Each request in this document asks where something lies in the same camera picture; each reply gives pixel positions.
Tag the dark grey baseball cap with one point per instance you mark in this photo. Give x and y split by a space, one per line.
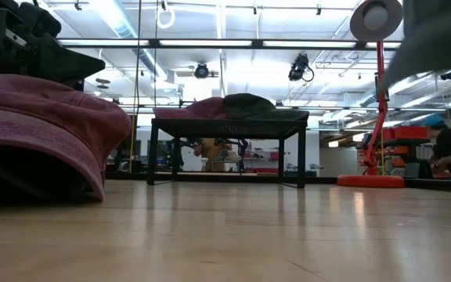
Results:
437 35
249 105

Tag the black round spotlight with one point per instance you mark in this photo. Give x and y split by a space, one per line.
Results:
201 70

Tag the red desk lamp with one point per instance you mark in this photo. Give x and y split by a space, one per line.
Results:
370 181

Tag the maroon baseball cap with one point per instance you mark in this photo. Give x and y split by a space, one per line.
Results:
206 109
53 117

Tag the black mesh rack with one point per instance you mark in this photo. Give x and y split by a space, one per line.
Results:
225 128

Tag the red plastic bin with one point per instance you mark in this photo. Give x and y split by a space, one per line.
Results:
409 133

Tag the dark ceiling disc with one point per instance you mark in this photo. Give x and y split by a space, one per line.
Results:
102 81

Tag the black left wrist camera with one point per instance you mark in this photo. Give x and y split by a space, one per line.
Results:
41 19

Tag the black storage shelf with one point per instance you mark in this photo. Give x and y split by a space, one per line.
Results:
409 142

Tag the black security camera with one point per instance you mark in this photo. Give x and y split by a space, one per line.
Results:
449 74

